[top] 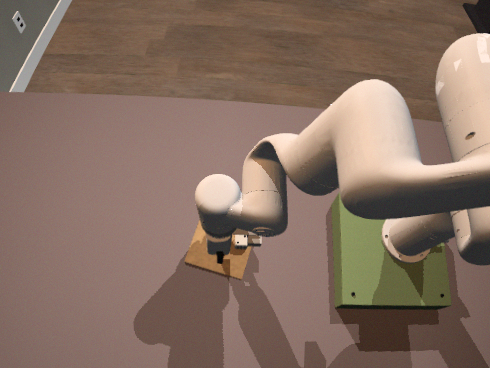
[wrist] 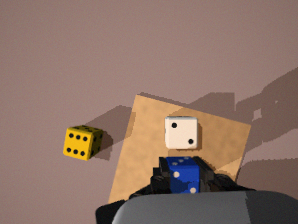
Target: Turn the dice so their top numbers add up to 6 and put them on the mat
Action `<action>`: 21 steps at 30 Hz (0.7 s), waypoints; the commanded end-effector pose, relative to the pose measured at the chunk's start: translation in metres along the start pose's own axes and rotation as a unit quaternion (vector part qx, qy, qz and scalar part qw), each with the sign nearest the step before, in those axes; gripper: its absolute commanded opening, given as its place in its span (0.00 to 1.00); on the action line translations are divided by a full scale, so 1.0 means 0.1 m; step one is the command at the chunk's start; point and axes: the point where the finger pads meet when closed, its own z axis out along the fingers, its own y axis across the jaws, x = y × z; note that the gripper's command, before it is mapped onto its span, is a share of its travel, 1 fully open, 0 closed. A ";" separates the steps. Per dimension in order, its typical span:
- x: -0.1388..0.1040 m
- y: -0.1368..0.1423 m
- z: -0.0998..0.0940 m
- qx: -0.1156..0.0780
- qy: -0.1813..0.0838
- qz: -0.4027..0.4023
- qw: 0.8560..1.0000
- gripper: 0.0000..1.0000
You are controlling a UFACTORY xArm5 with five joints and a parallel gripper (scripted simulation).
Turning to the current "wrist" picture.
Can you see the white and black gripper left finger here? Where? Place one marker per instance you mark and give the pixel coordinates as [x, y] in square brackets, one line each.
[158, 185]

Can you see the white die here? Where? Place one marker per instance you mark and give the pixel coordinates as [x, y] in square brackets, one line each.
[181, 132]

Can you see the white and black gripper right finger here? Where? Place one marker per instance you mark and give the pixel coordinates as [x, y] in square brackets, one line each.
[211, 182]

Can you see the yellow die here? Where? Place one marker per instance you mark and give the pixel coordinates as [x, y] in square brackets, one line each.
[83, 142]

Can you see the tan square mat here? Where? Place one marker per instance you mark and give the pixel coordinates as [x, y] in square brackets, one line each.
[221, 143]

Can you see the blue die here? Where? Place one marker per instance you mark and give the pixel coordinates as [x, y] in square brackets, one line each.
[184, 174]

